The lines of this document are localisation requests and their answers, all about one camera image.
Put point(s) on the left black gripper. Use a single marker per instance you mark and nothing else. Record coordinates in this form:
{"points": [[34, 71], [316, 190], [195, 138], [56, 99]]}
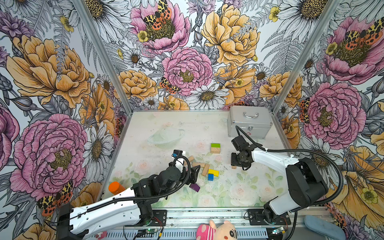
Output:
{"points": [[194, 174]]}

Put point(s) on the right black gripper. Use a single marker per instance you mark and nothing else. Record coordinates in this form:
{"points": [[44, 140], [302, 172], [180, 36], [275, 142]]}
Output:
{"points": [[233, 155]]}

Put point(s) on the green wood block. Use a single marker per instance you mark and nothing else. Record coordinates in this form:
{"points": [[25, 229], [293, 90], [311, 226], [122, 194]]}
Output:
{"points": [[215, 145]]}

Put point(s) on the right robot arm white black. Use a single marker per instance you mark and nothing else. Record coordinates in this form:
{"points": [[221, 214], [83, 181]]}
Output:
{"points": [[305, 183]]}

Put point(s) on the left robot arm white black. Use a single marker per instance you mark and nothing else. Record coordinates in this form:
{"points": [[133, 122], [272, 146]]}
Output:
{"points": [[132, 207]]}

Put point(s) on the purple wood block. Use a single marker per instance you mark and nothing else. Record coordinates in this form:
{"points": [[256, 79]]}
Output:
{"points": [[195, 187]]}

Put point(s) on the yellow wood block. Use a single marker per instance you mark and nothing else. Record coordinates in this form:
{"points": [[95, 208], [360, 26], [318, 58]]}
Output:
{"points": [[214, 172]]}

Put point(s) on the blue wood block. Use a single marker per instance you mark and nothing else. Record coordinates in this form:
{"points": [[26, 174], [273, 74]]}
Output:
{"points": [[210, 177]]}

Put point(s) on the silver aluminium case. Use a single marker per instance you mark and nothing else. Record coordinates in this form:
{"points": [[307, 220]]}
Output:
{"points": [[254, 121]]}

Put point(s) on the pink plush pig toy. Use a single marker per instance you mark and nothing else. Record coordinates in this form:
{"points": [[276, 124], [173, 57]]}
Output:
{"points": [[226, 231]]}

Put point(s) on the blue grey cushion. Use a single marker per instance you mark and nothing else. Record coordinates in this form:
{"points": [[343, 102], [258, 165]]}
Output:
{"points": [[324, 228]]}

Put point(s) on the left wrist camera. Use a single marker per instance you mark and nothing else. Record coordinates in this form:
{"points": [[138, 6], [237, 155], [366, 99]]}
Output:
{"points": [[178, 161]]}

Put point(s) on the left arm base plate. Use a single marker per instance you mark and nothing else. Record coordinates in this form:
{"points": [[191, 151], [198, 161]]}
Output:
{"points": [[158, 220]]}

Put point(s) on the aluminium front rail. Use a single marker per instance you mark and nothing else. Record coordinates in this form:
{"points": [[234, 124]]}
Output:
{"points": [[182, 224]]}

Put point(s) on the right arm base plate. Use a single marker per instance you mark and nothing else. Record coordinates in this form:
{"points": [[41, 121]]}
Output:
{"points": [[258, 216]]}

